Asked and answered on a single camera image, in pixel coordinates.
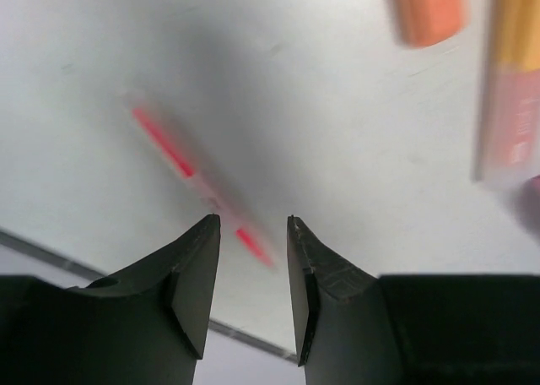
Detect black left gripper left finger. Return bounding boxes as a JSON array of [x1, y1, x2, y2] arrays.
[[1, 214, 220, 384]]

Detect orange capped highlighter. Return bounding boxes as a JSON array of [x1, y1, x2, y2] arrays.
[[391, 0, 467, 48]]

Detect red pink thin pen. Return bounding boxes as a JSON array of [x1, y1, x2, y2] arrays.
[[121, 89, 278, 269]]

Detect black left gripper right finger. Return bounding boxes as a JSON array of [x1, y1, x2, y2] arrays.
[[287, 216, 539, 384]]

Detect yellow capped pink highlighter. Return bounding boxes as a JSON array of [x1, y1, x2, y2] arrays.
[[473, 0, 539, 189]]

